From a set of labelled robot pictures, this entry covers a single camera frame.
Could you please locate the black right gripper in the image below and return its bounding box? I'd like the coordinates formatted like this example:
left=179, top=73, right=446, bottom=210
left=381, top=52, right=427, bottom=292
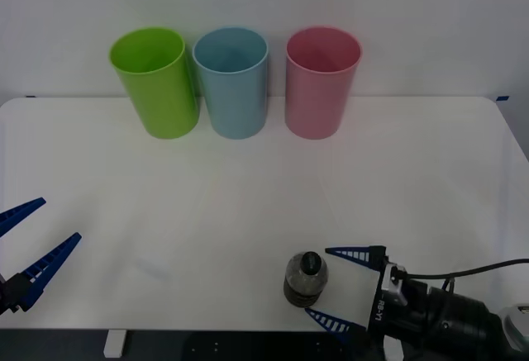
left=304, top=245, right=430, bottom=344

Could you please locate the clear plastic bottle black cap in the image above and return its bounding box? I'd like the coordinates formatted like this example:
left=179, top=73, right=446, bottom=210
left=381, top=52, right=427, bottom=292
left=283, top=249, right=331, bottom=309

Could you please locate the white table leg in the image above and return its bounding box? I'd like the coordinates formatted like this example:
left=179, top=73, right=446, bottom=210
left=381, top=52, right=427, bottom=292
left=384, top=337, right=404, bottom=361
left=102, top=330, right=126, bottom=358

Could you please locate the green plastic bin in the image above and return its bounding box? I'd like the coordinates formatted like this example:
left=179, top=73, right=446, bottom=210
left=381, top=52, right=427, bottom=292
left=108, top=26, right=202, bottom=140

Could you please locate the pink plastic bin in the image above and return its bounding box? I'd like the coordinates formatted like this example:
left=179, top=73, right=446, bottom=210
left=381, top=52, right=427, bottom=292
left=284, top=25, right=364, bottom=140

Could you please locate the pale blue plastic bin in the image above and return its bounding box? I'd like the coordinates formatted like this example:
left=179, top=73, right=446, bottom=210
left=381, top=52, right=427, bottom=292
left=191, top=26, right=269, bottom=140

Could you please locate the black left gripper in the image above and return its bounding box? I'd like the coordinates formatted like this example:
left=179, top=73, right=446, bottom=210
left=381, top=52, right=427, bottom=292
left=0, top=197, right=83, bottom=317

